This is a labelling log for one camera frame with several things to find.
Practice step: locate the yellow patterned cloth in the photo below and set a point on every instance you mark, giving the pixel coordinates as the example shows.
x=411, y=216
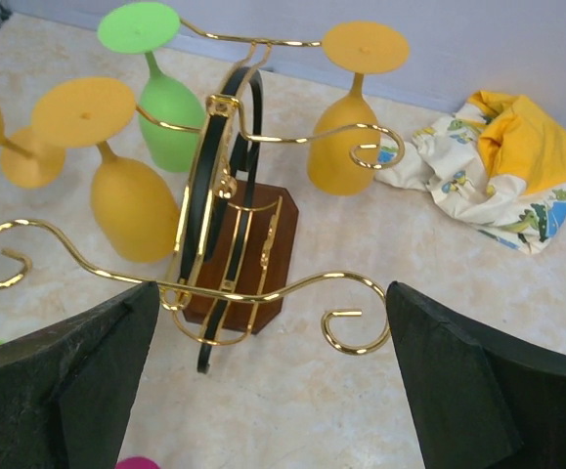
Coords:
x=498, y=165

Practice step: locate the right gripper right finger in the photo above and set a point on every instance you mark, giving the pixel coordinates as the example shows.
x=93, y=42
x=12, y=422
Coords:
x=479, y=397

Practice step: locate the pink plastic wine glass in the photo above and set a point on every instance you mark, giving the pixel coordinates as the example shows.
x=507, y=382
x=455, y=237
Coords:
x=136, y=462

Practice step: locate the orange plastic wine glass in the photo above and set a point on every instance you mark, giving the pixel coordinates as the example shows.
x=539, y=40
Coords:
x=364, y=48
x=131, y=203
x=27, y=161

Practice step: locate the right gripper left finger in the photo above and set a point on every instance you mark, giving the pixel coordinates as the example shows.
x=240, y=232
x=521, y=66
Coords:
x=66, y=390

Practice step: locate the gold wire wine glass rack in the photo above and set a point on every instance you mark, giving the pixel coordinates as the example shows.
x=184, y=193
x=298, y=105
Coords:
x=234, y=236

